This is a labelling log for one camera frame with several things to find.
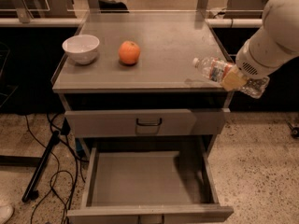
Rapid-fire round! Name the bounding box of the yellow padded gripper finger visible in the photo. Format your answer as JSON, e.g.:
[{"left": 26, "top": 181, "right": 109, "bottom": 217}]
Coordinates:
[{"left": 221, "top": 65, "right": 248, "bottom": 91}]

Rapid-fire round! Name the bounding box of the clear plastic water bottle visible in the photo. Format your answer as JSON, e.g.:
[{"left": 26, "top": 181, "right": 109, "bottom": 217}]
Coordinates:
[{"left": 192, "top": 57, "right": 270, "bottom": 99}]

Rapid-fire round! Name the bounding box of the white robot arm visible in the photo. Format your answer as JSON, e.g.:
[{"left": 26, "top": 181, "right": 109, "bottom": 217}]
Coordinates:
[{"left": 221, "top": 0, "right": 299, "bottom": 91}]

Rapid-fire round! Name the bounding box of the grey drawer cabinet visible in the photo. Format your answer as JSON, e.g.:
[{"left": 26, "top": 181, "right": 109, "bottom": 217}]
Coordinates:
[{"left": 51, "top": 10, "right": 245, "bottom": 224}]

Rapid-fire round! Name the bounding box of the grey top drawer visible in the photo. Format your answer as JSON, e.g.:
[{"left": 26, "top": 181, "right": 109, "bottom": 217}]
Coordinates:
[{"left": 65, "top": 108, "right": 230, "bottom": 138}]

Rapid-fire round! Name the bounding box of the grey open middle drawer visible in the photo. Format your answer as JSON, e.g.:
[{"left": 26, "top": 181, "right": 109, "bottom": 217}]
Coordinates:
[{"left": 68, "top": 146, "right": 234, "bottom": 224}]

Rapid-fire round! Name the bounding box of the orange fruit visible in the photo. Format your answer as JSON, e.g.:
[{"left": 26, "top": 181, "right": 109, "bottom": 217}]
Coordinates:
[{"left": 119, "top": 41, "right": 141, "bottom": 65}]

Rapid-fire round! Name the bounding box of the white ceramic bowl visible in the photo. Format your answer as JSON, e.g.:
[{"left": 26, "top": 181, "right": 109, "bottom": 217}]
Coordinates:
[{"left": 62, "top": 35, "right": 100, "bottom": 64}]

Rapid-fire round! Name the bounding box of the black metal stand leg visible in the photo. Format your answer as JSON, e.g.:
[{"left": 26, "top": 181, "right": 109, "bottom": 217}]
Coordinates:
[{"left": 21, "top": 131, "right": 59, "bottom": 203}]

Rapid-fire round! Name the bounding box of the white shoe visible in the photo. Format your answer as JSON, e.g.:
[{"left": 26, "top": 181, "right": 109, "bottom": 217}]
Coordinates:
[{"left": 0, "top": 204, "right": 14, "bottom": 224}]

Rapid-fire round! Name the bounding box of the white ledge rail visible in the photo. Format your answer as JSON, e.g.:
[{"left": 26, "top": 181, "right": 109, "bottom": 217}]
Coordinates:
[{"left": 0, "top": 17, "right": 264, "bottom": 29}]

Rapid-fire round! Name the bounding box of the black floor cable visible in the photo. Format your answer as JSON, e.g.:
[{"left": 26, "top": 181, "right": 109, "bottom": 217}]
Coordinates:
[{"left": 25, "top": 111, "right": 90, "bottom": 224}]

